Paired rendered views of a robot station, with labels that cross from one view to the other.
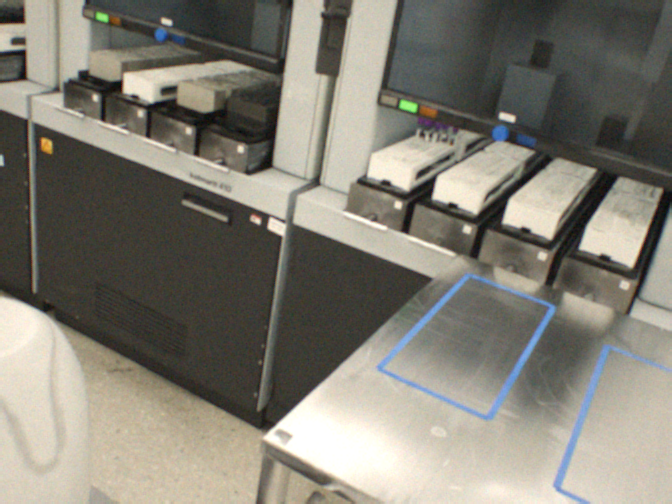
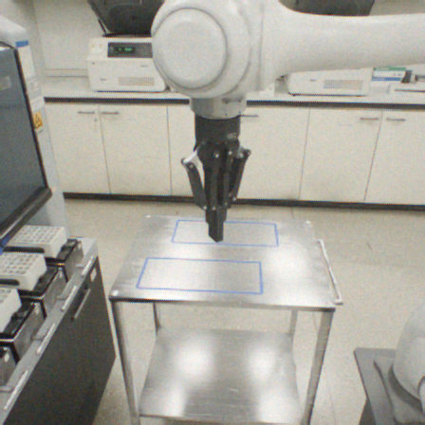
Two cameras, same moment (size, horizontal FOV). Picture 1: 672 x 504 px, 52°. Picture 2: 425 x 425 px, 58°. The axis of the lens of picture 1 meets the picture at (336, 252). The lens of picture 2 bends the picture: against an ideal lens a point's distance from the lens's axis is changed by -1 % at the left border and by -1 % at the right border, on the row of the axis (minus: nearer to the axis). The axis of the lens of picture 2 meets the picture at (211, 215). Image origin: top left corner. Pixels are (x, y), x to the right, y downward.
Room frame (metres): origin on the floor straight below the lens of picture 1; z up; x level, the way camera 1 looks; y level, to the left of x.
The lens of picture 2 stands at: (1.09, 0.63, 1.52)
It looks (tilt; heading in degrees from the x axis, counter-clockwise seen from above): 30 degrees down; 250
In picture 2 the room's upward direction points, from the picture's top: straight up
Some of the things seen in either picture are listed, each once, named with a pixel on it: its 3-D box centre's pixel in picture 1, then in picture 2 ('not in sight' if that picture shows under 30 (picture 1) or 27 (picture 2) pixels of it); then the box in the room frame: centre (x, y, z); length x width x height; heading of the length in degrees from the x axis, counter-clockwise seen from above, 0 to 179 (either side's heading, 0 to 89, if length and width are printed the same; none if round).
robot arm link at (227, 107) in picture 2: not in sight; (217, 95); (0.87, 0.05, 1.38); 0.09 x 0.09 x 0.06
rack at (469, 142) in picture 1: (461, 138); not in sight; (1.80, -0.27, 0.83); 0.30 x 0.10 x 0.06; 155
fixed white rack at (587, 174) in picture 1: (575, 172); not in sight; (1.67, -0.55, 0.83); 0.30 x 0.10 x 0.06; 155
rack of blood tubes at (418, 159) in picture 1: (415, 161); not in sight; (1.51, -0.14, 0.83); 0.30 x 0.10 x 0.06; 155
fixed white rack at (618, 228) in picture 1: (619, 227); (15, 241); (1.32, -0.56, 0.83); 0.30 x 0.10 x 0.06; 155
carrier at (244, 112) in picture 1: (248, 113); not in sight; (1.59, 0.26, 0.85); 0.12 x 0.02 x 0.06; 65
